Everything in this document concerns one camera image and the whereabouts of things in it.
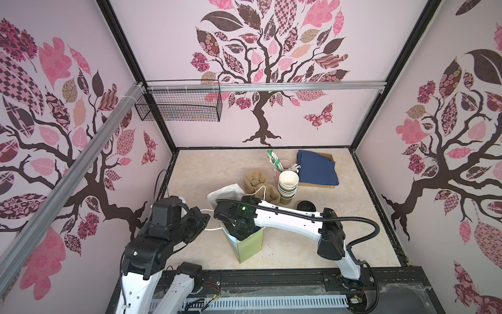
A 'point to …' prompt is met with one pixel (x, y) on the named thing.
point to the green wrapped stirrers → (274, 159)
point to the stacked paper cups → (288, 180)
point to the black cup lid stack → (306, 205)
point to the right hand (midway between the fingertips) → (239, 236)
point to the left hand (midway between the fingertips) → (211, 221)
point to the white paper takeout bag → (246, 248)
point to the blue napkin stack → (316, 169)
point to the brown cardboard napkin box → (316, 185)
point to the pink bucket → (285, 164)
